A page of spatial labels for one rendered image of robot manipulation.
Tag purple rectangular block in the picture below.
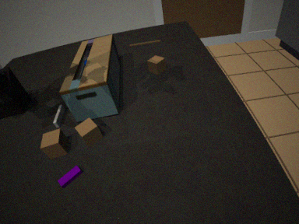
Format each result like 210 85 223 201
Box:
58 166 82 188

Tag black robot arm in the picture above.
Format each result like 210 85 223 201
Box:
0 71 8 89

